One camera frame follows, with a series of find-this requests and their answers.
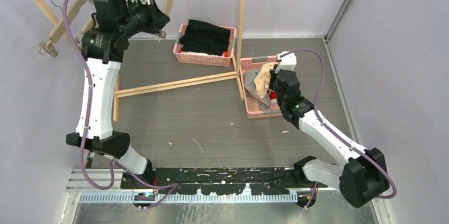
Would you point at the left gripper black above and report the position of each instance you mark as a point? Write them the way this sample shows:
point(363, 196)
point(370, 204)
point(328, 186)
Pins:
point(157, 18)

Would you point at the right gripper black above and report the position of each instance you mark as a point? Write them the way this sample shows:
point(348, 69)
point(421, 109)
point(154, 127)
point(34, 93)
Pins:
point(273, 75)

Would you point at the beige underwear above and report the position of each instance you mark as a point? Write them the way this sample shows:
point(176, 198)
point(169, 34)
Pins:
point(262, 79)

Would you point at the grey striped underwear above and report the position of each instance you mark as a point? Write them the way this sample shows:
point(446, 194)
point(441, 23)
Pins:
point(264, 102)

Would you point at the red underwear white trim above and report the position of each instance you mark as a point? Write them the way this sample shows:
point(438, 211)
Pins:
point(273, 97)

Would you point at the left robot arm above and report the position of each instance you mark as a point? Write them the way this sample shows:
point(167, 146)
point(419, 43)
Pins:
point(102, 50)

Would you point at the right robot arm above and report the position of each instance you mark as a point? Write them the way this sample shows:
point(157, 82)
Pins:
point(359, 174)

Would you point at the empty pink basket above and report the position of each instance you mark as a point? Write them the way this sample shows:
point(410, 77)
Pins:
point(251, 103)

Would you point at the pink basket with black clothes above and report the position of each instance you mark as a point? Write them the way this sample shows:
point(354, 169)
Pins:
point(206, 59)

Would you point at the black clothes in basket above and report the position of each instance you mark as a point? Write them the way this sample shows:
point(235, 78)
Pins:
point(204, 37)

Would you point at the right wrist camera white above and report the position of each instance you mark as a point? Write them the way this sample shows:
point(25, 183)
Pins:
point(288, 61)

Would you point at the wooden clothes rack frame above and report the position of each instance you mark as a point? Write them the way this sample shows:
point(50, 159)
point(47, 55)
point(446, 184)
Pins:
point(49, 13)

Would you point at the white slotted cable duct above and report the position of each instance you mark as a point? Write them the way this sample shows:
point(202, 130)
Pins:
point(148, 197)

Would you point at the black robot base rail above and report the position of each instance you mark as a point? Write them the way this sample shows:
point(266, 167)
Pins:
point(230, 181)

